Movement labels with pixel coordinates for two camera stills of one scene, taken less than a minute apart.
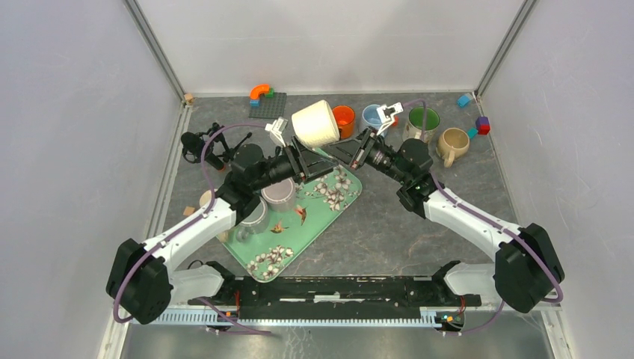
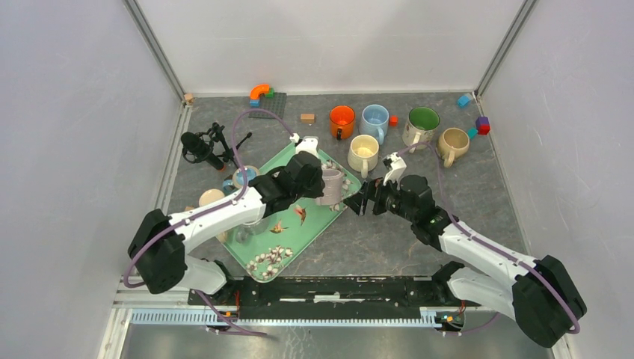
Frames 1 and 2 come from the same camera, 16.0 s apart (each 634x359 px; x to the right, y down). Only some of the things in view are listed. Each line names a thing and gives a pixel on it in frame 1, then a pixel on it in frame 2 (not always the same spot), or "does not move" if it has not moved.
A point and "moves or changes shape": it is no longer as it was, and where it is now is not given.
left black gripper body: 278,169 to 312,191
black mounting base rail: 332,298 does not move
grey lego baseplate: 270,107 does not move
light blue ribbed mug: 371,118 does not move
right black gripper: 351,151 to 372,189
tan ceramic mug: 452,143 does not move
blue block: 463,100 does not move
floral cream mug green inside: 413,129 does not move
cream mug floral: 315,124 moves or changes shape
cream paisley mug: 205,198 does not move
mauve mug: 281,197 moves or changes shape
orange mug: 345,118 does not move
